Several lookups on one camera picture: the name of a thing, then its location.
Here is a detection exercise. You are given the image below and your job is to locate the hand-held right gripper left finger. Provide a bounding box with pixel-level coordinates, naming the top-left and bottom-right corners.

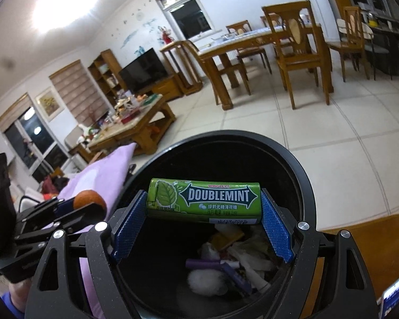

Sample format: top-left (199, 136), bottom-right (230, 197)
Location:
top-left (24, 189), bottom-right (149, 319)

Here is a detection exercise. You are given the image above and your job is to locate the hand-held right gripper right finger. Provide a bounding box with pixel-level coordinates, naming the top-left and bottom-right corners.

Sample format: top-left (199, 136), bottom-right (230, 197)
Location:
top-left (260, 189), bottom-right (377, 319)

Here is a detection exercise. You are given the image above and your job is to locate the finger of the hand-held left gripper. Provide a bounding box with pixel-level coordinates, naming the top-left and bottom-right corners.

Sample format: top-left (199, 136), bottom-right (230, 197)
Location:
top-left (15, 199), bottom-right (76, 230)
top-left (16, 203), bottom-right (107, 244)

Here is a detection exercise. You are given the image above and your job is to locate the orange brown ball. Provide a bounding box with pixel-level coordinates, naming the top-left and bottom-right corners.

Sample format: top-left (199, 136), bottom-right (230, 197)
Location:
top-left (74, 189), bottom-right (107, 215)

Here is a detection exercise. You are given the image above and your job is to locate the green gum packet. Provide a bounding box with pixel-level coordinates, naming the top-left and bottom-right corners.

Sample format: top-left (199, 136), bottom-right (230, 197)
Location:
top-left (146, 178), bottom-right (264, 224)

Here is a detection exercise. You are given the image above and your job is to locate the black trash bin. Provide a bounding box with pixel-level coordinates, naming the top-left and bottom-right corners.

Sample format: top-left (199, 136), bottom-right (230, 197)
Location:
top-left (113, 129), bottom-right (323, 319)

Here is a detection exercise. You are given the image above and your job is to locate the person's left hand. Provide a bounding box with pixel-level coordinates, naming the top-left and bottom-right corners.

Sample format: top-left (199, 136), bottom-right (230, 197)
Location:
top-left (7, 277), bottom-right (32, 311)

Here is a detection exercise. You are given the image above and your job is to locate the white sofa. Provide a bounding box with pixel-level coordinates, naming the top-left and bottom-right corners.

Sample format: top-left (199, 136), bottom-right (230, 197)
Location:
top-left (10, 181), bottom-right (54, 211)

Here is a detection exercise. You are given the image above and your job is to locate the white crumpled tissue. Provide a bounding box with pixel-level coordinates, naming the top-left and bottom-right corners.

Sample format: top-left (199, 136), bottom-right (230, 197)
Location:
top-left (229, 234), bottom-right (274, 273)

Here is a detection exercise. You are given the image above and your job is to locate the purple cloth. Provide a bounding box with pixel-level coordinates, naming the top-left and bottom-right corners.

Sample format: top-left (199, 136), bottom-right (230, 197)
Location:
top-left (58, 142), bottom-right (138, 319)

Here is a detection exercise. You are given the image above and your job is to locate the yellow packet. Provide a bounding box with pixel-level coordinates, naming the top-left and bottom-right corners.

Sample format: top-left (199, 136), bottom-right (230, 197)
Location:
top-left (211, 230), bottom-right (245, 250)

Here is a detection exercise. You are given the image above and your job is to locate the purple wrapper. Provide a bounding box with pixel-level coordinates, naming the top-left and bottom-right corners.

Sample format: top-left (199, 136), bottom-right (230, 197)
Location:
top-left (221, 262), bottom-right (254, 295)

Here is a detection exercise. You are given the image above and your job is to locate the glass balcony door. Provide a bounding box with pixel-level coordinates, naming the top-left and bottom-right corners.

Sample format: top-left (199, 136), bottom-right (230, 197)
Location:
top-left (0, 93), bottom-right (69, 182)

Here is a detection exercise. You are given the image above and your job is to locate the purple stick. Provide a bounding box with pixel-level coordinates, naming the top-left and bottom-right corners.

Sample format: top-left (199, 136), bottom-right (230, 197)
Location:
top-left (185, 258), bottom-right (227, 270)

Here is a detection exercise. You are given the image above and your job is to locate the white cotton ball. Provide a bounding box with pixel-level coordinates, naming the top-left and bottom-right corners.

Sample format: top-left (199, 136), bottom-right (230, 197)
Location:
top-left (186, 269), bottom-right (227, 297)

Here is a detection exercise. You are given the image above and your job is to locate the wooden coffee table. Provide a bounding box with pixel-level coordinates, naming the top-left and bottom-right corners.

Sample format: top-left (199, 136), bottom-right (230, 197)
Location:
top-left (88, 95), bottom-right (177, 157)

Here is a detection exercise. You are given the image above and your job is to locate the wooden stool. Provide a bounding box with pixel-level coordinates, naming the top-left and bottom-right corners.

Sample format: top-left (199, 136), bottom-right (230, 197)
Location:
top-left (316, 213), bottom-right (399, 319)

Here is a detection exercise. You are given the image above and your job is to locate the framed flower picture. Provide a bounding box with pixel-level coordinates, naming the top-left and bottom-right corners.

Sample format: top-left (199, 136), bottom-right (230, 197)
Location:
top-left (35, 86), bottom-right (62, 122)

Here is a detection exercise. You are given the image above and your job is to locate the clutter pile on coffee table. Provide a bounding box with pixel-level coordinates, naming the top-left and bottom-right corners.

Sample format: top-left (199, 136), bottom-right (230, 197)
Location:
top-left (86, 91), bottom-right (161, 140)

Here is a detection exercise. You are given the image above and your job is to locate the striped window blind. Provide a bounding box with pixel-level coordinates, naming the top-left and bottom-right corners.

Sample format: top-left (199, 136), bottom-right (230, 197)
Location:
top-left (49, 59), bottom-right (109, 125)

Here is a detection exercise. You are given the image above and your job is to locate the smartphone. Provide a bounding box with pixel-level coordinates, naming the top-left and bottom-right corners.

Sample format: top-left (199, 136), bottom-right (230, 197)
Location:
top-left (382, 276), bottom-right (399, 319)

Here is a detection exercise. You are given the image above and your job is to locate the wooden bookshelf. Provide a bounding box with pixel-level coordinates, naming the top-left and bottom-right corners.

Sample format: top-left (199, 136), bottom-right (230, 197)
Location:
top-left (88, 49), bottom-right (134, 107)

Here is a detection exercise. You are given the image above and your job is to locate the wooden television cabinet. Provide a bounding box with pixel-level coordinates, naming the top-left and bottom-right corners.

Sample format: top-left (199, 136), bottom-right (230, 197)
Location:
top-left (146, 73), bottom-right (184, 103)

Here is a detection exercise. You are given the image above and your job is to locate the black television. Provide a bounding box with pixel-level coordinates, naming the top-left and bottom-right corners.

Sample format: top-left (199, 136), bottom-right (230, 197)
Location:
top-left (119, 48), bottom-right (169, 95)

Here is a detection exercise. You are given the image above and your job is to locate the wooden radiator cover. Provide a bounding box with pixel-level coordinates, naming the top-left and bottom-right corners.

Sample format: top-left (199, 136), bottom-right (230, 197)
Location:
top-left (160, 40), bottom-right (204, 95)

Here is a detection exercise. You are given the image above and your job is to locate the wooden dining chair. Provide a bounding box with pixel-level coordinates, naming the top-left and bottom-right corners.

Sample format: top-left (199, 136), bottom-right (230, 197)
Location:
top-left (326, 6), bottom-right (380, 82)
top-left (226, 21), bottom-right (273, 74)
top-left (262, 1), bottom-right (335, 110)
top-left (185, 40), bottom-right (252, 106)
top-left (260, 15), bottom-right (281, 30)

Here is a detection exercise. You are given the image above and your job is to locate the wooden dining table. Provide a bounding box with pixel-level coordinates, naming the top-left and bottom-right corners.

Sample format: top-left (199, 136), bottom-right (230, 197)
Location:
top-left (198, 23), bottom-right (335, 111)

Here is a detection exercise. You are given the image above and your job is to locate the ceiling lamp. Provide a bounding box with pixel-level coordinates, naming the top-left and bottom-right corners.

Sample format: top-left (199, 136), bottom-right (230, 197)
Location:
top-left (32, 0), bottom-right (104, 34)

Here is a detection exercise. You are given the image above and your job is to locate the dark window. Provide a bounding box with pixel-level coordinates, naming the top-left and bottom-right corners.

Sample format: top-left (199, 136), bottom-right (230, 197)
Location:
top-left (153, 0), bottom-right (214, 42)

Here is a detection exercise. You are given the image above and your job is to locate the blue wall sticker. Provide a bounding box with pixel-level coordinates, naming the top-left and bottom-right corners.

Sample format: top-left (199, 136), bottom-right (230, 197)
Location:
top-left (121, 29), bottom-right (141, 49)

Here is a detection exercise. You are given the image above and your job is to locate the red wall decoration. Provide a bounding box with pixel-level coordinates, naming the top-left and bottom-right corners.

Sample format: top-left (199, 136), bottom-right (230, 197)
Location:
top-left (158, 26), bottom-right (174, 45)

